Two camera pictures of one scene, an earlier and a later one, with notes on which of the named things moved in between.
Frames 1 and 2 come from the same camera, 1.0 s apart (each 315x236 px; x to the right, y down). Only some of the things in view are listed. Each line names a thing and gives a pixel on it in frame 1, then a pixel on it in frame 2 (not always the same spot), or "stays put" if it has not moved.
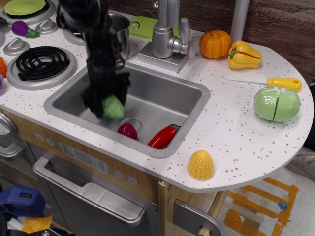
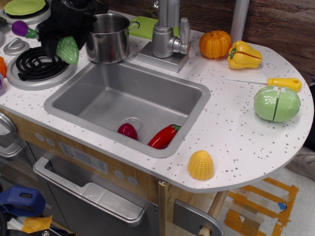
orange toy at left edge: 3,67 stays put
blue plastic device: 20,201 stays put
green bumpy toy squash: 113,106 → 67,49
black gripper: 104,80 → 72,18
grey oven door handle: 11,146 stays put
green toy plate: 16,7 stays put
